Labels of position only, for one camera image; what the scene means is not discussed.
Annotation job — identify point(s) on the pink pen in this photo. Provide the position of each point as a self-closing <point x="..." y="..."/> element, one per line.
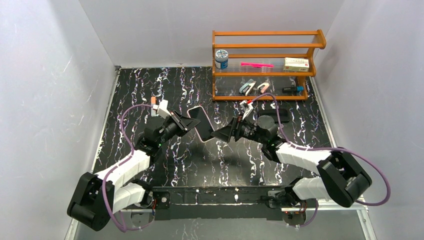
<point x="256" y="65"/>

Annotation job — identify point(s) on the black blue marker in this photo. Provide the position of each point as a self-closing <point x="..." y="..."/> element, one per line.
<point x="293" y="89"/>

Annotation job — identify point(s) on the blue white round jar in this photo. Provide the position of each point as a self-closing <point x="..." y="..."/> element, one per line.
<point x="221" y="57"/>

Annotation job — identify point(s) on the orange wooden shelf rack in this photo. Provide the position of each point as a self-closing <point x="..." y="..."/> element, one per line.
<point x="266" y="47"/>

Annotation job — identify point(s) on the black base bar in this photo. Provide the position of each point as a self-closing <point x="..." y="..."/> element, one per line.
<point x="213" y="202"/>

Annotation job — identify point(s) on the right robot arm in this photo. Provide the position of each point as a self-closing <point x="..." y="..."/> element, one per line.
<point x="340" y="177"/>

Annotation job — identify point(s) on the orange grey eraser block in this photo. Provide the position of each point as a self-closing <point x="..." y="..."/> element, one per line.
<point x="153" y="100"/>

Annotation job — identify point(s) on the black smartphone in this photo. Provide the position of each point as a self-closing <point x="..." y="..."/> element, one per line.
<point x="202" y="123"/>

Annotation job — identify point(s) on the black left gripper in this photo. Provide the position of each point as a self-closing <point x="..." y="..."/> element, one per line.
<point x="178" y="121"/>

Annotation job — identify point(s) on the pink white clip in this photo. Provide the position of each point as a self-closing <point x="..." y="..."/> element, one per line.
<point x="263" y="87"/>

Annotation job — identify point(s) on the teal white stapler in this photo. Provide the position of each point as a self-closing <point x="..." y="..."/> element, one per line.
<point x="247" y="87"/>

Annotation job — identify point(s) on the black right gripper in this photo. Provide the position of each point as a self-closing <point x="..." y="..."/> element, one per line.
<point x="236" y="128"/>

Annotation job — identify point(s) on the white red small box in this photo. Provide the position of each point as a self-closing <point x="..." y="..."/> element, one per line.
<point x="296" y="64"/>

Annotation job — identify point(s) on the pink phone case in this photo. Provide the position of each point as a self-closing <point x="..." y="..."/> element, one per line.
<point x="201" y="124"/>

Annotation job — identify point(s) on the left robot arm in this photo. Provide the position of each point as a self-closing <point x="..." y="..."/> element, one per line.
<point x="99" y="196"/>

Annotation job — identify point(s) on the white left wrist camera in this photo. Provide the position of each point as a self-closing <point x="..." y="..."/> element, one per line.
<point x="160" y="109"/>

